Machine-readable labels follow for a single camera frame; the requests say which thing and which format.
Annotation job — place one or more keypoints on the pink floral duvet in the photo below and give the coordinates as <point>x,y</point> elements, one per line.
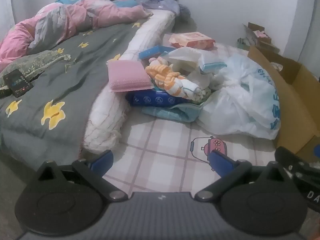
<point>75,17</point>

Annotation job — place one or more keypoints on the pale green cloth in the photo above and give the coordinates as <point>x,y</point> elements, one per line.
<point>242,42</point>

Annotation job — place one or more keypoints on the pink plaid bedsheet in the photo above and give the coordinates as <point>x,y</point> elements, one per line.
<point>160,140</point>

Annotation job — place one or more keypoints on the pale blue tissue packet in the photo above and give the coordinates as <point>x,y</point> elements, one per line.
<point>211,66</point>

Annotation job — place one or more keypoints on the lilac cloth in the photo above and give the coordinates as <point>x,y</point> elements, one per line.
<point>162,3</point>

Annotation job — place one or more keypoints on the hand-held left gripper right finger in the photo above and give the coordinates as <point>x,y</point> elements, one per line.
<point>220,160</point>

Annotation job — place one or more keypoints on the large white plastic bag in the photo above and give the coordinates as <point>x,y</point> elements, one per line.
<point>245,100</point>

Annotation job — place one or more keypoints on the grey bedspread with yellow flowers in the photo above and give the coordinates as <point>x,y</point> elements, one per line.
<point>75,80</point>

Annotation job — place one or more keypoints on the orange striped towel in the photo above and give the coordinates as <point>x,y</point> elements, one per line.
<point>165,76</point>

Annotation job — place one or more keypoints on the dark blue packet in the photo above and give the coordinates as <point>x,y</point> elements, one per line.
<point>155,100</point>

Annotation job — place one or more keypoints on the teal packet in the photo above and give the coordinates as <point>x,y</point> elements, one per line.
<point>172,112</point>

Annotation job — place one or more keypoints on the black smartphone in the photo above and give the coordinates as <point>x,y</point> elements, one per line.
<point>17,82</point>

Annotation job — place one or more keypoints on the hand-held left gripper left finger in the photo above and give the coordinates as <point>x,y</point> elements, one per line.
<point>102,158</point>

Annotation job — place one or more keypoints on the small white plastic bag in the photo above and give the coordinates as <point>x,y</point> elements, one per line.
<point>185,57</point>

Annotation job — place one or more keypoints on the small cardboard box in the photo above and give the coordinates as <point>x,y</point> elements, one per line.
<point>257,33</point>

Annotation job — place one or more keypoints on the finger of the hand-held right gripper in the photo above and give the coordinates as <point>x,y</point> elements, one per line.
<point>283,155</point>

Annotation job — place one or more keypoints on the green floral pillow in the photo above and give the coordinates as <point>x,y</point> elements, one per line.
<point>37,62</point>

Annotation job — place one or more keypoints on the pink wet wipes packet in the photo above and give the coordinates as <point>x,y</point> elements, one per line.
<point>192,40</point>

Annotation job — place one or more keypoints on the large cardboard box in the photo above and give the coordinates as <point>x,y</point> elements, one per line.
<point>297,85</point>

